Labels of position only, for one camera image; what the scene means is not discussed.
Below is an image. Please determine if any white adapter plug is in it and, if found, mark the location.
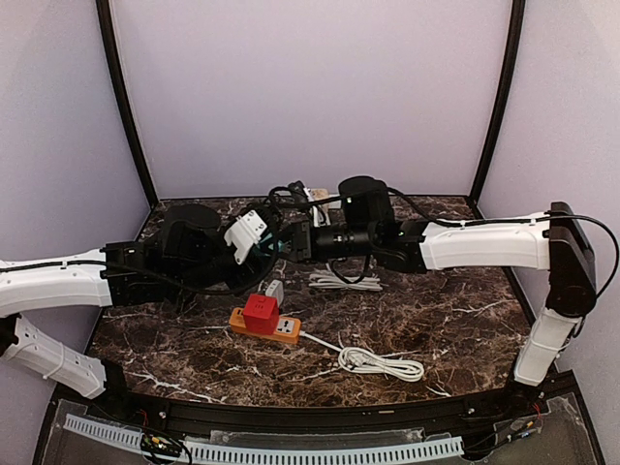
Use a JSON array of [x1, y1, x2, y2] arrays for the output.
[[264, 279, 285, 306]]

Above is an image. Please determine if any black charger cable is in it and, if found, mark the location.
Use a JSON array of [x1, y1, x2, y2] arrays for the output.
[[265, 180, 316, 214]]

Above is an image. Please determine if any red cube socket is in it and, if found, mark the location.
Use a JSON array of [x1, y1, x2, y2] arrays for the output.
[[242, 294, 280, 335]]

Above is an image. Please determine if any teal usb charger plug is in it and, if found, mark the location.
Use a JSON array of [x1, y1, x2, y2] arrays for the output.
[[252, 232, 283, 258]]

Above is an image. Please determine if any orange power strip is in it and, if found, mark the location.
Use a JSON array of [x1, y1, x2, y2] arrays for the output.
[[229, 307, 302, 345]]

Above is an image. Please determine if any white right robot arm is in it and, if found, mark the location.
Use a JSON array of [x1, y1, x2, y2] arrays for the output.
[[278, 176, 604, 387]]

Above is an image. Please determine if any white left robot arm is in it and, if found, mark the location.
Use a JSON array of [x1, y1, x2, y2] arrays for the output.
[[1, 204, 279, 399]]

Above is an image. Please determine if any beige cube socket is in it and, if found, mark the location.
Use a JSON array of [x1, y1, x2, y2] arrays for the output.
[[310, 188, 330, 201]]

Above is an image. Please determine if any white power strip at back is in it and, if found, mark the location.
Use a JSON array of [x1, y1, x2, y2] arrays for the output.
[[312, 205, 331, 228]]

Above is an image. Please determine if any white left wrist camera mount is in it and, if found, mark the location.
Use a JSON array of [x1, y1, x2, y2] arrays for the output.
[[224, 210, 267, 264]]

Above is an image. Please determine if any white coiled cable at back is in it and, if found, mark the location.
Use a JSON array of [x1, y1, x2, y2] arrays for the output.
[[307, 269, 384, 293]]

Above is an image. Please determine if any white power strip cable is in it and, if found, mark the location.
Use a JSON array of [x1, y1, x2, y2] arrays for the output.
[[298, 328, 426, 384]]

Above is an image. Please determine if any white slotted cable duct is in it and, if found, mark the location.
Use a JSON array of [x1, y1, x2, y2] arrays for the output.
[[63, 414, 464, 464]]

